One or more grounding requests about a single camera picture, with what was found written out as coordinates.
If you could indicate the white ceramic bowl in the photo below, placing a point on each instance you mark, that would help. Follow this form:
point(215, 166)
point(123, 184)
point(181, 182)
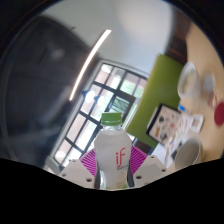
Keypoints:
point(189, 80)

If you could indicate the beige ceramic mug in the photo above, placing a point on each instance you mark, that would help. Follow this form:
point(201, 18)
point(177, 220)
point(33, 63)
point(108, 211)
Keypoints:
point(188, 153)

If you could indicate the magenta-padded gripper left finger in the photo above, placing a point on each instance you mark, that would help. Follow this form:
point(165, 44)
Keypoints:
point(87, 163)

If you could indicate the green-capped clear drink bottle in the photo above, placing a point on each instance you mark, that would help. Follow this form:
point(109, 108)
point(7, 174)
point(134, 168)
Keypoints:
point(112, 150)

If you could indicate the long curved ceiling light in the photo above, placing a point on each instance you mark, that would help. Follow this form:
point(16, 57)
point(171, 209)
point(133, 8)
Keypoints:
point(90, 63)

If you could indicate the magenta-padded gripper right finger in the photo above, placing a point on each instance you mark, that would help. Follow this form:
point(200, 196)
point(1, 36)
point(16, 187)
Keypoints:
point(138, 160)

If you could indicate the black pendant ceiling lamps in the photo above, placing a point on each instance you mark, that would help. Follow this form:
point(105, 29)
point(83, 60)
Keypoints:
point(90, 96)

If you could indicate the white paper sheets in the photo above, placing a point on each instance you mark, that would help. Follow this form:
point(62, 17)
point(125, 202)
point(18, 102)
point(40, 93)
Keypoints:
point(161, 153)

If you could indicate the green upholstered bench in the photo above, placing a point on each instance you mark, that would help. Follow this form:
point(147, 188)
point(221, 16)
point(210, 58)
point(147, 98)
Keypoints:
point(156, 90)

